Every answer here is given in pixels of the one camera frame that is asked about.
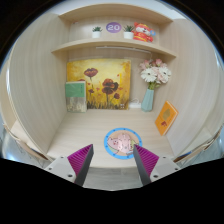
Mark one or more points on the pink computer mouse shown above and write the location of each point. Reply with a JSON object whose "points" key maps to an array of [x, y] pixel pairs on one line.
{"points": [[121, 143]]}

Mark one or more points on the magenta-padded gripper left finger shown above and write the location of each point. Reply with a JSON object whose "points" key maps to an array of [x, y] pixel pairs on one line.
{"points": [[61, 166]]}

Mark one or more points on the purple round number sign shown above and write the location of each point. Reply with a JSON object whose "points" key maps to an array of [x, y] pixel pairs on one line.
{"points": [[113, 27]]}

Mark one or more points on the yellow poppy flower painting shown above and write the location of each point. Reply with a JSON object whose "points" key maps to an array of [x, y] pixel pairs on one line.
{"points": [[113, 70]]}

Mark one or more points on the wooden chair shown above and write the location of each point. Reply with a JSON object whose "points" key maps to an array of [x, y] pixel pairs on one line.
{"points": [[198, 150]]}

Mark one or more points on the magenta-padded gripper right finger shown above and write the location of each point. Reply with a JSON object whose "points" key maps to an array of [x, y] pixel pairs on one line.
{"points": [[165, 166]]}

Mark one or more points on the teal faceted vase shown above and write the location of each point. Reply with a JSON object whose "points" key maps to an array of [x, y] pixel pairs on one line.
{"points": [[147, 100]]}

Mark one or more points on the orange book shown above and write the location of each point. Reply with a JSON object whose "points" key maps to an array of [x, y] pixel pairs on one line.
{"points": [[166, 118]]}

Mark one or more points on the green and beige book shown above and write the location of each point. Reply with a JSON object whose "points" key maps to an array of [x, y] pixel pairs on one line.
{"points": [[76, 95]]}

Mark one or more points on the small potted green plant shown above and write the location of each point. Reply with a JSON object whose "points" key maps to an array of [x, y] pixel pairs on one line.
{"points": [[128, 34], [96, 33]]}

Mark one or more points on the pink and white flower bouquet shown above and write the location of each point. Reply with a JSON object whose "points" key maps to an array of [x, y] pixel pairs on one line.
{"points": [[156, 73]]}

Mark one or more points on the white light bar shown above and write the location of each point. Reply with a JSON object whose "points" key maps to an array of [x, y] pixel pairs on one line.
{"points": [[123, 49]]}

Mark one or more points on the light wooden shelf board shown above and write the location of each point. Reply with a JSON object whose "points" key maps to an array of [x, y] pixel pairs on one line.
{"points": [[113, 42]]}

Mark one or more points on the round blue-rimmed cartoon mouse pad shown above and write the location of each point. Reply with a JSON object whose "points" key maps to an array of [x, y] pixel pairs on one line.
{"points": [[115, 155]]}

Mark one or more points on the red plush toy figure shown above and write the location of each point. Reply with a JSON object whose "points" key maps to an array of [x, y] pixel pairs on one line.
{"points": [[143, 32]]}

